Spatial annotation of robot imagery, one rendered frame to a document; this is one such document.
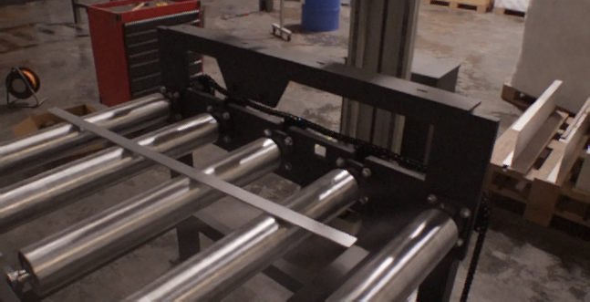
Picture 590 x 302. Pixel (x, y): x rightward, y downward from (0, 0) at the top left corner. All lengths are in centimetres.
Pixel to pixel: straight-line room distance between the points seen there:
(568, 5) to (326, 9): 349
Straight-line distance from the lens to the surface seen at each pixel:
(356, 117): 258
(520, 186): 309
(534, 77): 472
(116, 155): 148
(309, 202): 120
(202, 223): 212
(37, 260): 113
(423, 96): 122
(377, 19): 242
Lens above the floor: 158
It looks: 27 degrees down
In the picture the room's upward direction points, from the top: 1 degrees clockwise
